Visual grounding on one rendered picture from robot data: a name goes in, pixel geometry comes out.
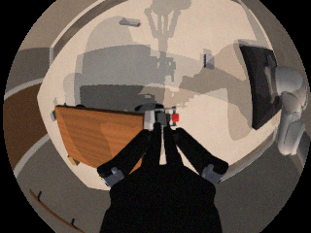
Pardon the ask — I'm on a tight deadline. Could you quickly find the brown cube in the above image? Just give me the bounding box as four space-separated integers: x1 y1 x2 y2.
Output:
67 155 80 166

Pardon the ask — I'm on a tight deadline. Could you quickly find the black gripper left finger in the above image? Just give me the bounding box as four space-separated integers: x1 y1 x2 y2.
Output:
97 113 162 192

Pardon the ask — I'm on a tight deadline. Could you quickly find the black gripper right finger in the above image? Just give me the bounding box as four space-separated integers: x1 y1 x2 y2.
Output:
162 113 229 192

